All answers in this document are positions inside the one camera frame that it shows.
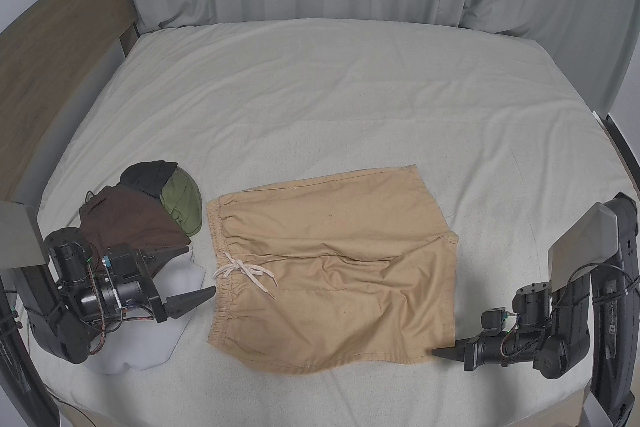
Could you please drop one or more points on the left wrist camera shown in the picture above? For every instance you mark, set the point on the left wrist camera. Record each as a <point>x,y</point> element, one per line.
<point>117,262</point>

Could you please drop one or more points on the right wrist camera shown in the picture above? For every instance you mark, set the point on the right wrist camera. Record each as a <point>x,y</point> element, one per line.
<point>492,321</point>

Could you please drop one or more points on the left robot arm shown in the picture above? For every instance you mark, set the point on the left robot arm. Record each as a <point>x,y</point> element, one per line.
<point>55,330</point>

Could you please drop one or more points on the green garment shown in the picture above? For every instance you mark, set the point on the green garment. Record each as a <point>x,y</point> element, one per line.
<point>182,200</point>

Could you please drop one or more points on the black garment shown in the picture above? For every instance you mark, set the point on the black garment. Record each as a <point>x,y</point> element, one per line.
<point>147,177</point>

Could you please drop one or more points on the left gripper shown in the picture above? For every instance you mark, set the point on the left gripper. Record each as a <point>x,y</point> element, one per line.
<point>125,297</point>

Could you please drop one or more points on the bed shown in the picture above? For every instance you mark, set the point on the bed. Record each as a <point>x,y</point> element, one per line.
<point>325,89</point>

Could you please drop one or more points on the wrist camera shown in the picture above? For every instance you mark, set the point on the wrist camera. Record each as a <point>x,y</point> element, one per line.
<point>117,262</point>
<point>492,321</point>

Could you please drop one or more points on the beige shorts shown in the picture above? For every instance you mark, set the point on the beige shorts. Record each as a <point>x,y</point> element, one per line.
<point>325,265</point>

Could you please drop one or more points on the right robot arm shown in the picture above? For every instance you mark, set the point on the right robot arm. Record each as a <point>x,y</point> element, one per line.
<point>565,340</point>

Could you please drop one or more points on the white garment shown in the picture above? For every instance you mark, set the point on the white garment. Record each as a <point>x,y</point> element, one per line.
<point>145,345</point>

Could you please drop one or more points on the brown garment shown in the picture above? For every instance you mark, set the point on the brown garment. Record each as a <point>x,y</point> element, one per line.
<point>130,220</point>

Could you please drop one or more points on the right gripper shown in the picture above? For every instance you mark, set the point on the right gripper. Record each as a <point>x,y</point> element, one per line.
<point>482,352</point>

